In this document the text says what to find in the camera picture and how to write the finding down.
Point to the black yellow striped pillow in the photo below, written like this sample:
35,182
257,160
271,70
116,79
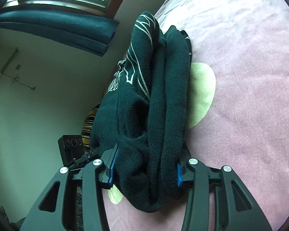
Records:
87,128

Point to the black knit sweater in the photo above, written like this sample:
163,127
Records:
149,132

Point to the pink bedsheet green dots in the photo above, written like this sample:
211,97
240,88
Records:
241,50

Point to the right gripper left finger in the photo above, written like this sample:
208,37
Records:
56,206

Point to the right teal curtain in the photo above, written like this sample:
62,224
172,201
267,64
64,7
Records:
86,32

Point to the black white patterned shirt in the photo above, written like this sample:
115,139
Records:
134,69

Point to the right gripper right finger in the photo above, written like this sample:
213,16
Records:
234,206

